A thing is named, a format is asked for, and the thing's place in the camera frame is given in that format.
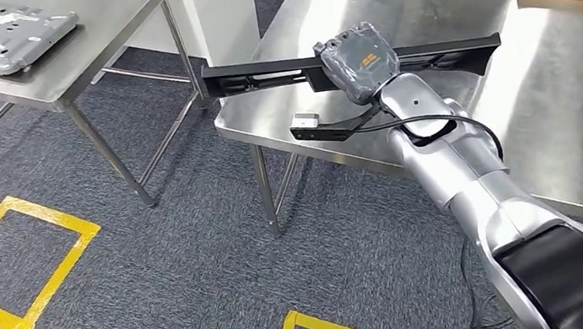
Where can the long black plastic part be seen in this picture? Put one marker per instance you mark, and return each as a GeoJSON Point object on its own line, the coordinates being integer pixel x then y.
{"type": "Point", "coordinates": [458, 57]}

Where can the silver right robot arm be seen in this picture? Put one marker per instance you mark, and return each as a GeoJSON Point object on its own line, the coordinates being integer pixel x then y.
{"type": "Point", "coordinates": [455, 164]}

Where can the stainless steel workbench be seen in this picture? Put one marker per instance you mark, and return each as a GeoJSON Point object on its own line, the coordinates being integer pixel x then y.
{"type": "Point", "coordinates": [542, 96]}

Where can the white cabinet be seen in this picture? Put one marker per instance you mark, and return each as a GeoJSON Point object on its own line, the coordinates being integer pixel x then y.
{"type": "Point", "coordinates": [227, 19]}

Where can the stainless steel table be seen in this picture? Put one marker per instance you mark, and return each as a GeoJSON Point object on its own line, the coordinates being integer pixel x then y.
{"type": "Point", "coordinates": [98, 19]}

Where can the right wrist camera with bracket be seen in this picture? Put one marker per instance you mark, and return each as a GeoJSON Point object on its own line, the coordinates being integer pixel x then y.
{"type": "Point", "coordinates": [321, 132]}

